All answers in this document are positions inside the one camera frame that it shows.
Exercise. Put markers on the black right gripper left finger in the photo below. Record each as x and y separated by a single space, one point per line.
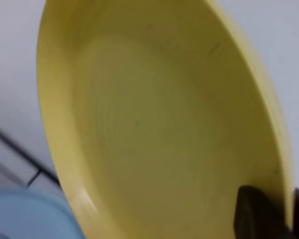
256 217

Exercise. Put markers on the yellow round plate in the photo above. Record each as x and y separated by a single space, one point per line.
155 113

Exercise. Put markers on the light blue round plate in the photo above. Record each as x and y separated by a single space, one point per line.
25 214

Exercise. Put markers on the black wire dish rack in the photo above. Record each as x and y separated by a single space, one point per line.
29 158

